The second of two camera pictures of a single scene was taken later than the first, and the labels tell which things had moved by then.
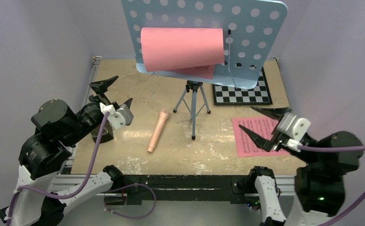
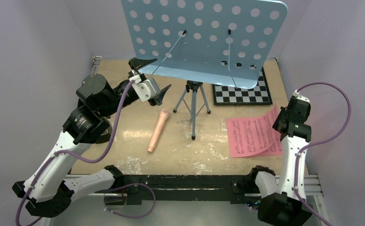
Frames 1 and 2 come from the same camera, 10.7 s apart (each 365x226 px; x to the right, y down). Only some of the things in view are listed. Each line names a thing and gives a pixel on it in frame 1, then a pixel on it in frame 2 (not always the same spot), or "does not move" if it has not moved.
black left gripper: [100, 87] → [135, 64]
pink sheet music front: [166, 48] → [251, 135]
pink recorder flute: [164, 114] does not move
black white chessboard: [259, 94] does not move
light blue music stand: [251, 28] does not move
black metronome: [107, 134] does not move
